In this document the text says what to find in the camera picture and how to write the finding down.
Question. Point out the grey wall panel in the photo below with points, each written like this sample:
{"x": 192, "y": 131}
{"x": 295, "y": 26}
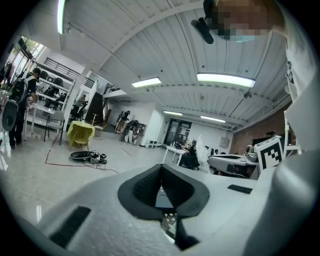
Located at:
{"x": 224, "y": 142}

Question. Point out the person's face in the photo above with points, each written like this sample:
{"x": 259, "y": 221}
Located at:
{"x": 245, "y": 15}

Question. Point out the wooden cabinet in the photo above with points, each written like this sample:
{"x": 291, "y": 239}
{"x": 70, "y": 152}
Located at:
{"x": 140, "y": 132}

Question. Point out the fluorescent ceiling light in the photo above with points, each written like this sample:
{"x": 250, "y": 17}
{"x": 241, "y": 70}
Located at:
{"x": 212, "y": 119}
{"x": 61, "y": 17}
{"x": 146, "y": 82}
{"x": 225, "y": 79}
{"x": 173, "y": 113}

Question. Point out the yellow cloth covered table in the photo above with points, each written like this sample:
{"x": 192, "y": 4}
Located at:
{"x": 81, "y": 131}

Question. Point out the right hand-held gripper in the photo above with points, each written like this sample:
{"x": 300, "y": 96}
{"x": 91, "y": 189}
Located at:
{"x": 270, "y": 155}

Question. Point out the dark glass door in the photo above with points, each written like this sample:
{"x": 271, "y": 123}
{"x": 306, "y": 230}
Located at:
{"x": 177, "y": 132}

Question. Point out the white metal shelving unit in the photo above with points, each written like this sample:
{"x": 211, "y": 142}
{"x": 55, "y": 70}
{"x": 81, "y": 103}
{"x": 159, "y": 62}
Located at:
{"x": 50, "y": 85}

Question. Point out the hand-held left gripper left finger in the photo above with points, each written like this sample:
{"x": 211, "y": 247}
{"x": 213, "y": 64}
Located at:
{"x": 140, "y": 197}

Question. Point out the wooden coat stand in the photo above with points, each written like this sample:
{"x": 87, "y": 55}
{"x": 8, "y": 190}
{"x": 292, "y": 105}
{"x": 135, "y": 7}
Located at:
{"x": 94, "y": 118}

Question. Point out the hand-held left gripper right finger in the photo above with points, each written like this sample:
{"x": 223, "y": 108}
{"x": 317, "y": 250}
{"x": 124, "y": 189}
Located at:
{"x": 190, "y": 200}

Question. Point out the black oval floor tray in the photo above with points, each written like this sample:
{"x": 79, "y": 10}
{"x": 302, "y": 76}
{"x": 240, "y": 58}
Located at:
{"x": 80, "y": 156}

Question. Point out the white table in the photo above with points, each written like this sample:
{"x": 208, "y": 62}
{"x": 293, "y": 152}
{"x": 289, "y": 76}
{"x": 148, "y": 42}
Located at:
{"x": 172, "y": 149}

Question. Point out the grey chair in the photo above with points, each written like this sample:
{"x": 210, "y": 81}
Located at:
{"x": 56, "y": 117}

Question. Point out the black head-worn camera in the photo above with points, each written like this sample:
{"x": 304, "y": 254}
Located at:
{"x": 203, "y": 31}

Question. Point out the black mezzanine railing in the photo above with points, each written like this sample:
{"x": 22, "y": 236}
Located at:
{"x": 65, "y": 68}

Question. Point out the light blue face mask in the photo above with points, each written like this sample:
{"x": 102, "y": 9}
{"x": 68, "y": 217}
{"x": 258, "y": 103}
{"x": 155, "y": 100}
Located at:
{"x": 245, "y": 38}

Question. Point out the person's white shirt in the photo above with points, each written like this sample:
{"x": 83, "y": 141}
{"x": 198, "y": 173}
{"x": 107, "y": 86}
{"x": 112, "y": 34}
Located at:
{"x": 300, "y": 50}

